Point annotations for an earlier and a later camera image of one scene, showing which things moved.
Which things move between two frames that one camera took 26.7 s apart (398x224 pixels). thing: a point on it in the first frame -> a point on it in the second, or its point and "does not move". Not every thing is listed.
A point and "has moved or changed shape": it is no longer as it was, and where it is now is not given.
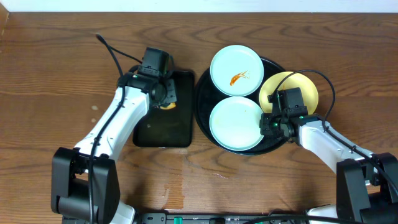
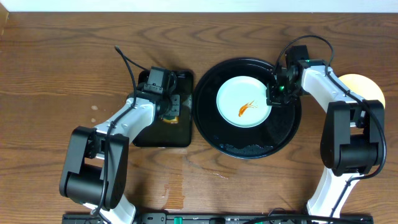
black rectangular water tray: x=160 y=127 does not move
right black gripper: x=264 y=124 -> x=272 y=98
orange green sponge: x=171 y=106 has moved or changed shape
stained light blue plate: x=237 y=70 -> x=241 y=101
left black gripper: x=168 y=88 -> x=173 y=102
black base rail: x=281 y=218 does not move
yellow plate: x=306 y=83 has moved or changed shape
